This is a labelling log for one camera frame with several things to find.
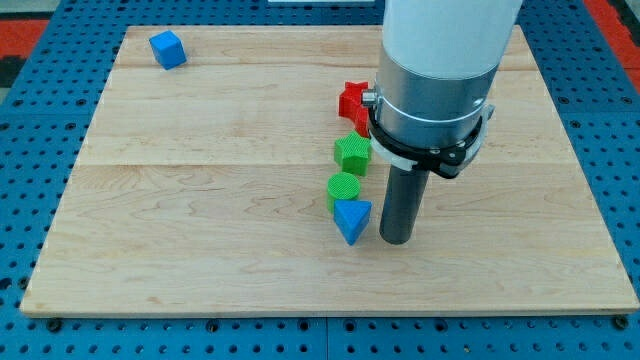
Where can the green star block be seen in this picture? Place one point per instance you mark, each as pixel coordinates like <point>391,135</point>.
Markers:
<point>352,153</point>

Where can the black and white mounting clamp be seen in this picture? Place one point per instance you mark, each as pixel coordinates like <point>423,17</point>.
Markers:
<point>446,162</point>

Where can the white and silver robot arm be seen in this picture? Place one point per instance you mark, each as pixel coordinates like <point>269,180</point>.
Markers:
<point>437,63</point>

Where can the blue cube block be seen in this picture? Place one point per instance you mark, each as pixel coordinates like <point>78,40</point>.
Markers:
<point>167,49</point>

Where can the blue triangle block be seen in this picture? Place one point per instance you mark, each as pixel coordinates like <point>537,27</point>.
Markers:
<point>351,218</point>

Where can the light wooden board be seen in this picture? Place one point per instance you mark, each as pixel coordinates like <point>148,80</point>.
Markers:
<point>201,192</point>

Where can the green circle block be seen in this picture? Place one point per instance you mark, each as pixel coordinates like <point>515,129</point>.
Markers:
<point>342,186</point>

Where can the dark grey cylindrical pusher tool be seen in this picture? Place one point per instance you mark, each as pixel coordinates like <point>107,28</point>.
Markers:
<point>404,193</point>

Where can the red star block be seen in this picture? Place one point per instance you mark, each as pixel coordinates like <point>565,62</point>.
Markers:
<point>350,106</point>

